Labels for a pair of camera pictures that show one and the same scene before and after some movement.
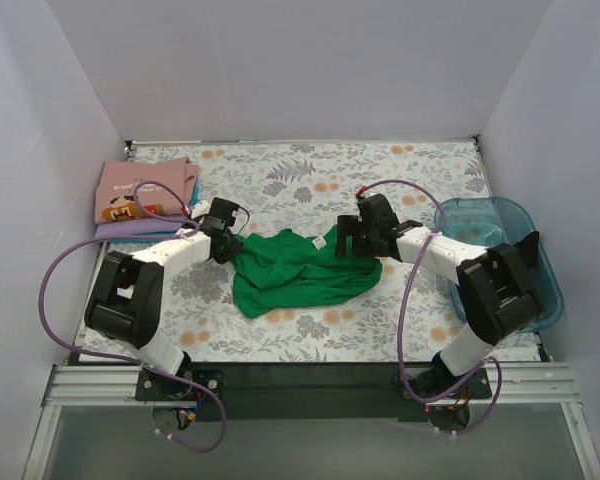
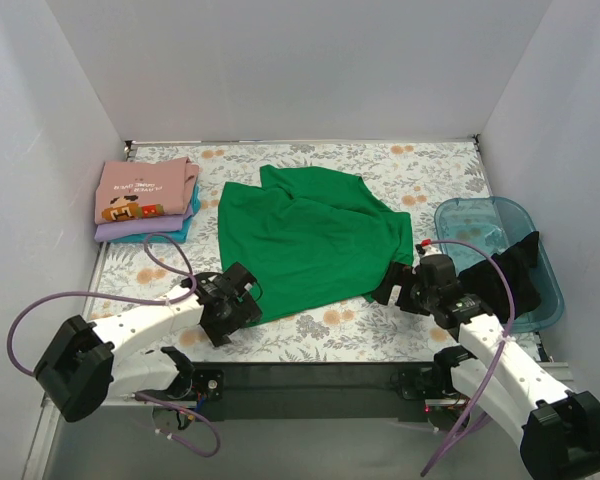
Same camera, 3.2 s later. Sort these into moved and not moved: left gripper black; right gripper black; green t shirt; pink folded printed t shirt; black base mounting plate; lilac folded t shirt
Moved: left gripper black; green t shirt; right gripper black
Not moved: black base mounting plate; lilac folded t shirt; pink folded printed t shirt
